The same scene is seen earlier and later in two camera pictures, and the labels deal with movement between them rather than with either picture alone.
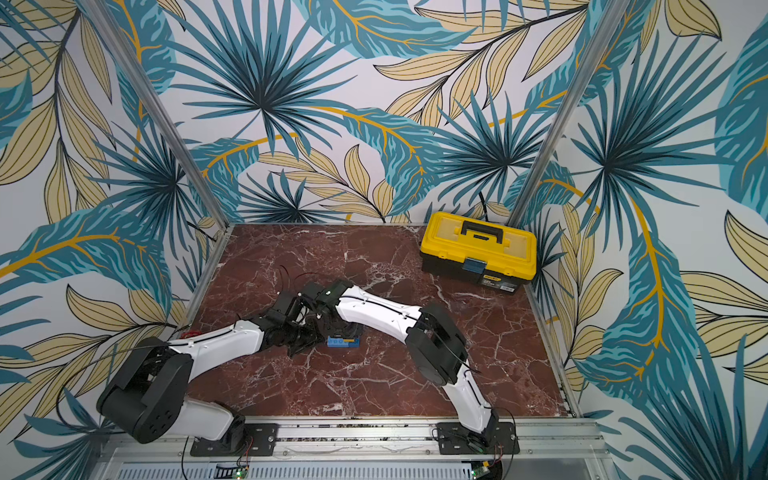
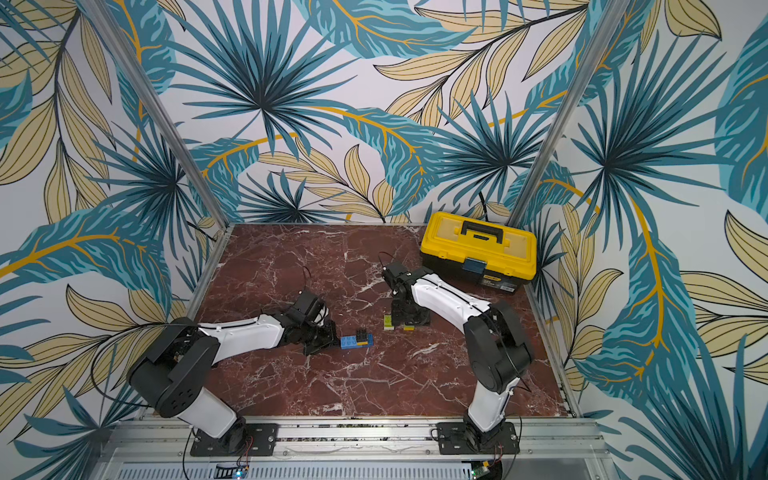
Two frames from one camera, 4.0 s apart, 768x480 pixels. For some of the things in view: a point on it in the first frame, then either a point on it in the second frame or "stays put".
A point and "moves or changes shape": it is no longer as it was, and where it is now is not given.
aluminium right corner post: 613,12 stays put
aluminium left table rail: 194,307 stays put
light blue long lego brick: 343,342 moves or changes shape
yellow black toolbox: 492,256 stays put
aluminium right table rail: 567,394 stays put
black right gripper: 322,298 to 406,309
